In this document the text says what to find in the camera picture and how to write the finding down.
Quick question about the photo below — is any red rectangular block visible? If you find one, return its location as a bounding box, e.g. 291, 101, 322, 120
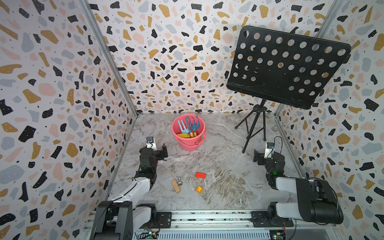
195, 172, 207, 179

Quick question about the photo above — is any light blue garden fork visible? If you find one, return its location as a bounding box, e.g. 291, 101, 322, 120
178, 120, 189, 134

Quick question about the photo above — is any wooden rectangular block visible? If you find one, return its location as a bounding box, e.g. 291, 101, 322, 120
171, 180, 181, 194

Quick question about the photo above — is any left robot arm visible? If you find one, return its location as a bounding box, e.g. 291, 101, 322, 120
90, 144, 168, 240

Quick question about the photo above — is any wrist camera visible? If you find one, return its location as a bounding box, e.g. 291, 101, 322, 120
146, 137, 157, 151
264, 142, 275, 159

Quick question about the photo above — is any yellow scoop yellow handle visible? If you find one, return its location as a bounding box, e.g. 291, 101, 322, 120
177, 133, 193, 139

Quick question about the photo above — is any orange cube block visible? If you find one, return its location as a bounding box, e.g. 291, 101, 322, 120
196, 186, 203, 193

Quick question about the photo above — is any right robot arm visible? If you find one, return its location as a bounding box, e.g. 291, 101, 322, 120
253, 150, 344, 227

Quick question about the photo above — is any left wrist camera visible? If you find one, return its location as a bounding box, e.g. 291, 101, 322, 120
146, 137, 157, 151

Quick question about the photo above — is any black perforated music stand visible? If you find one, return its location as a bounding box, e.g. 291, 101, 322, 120
227, 26, 352, 142

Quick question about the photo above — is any pink plastic bucket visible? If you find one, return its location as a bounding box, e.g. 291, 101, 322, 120
172, 114, 207, 152

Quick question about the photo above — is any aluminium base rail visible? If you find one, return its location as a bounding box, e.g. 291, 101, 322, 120
132, 210, 342, 240

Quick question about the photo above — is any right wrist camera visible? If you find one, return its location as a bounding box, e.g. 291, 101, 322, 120
264, 142, 275, 159

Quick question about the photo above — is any teal rake yellow handle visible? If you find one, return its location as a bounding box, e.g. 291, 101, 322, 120
185, 117, 194, 138
190, 116, 199, 137

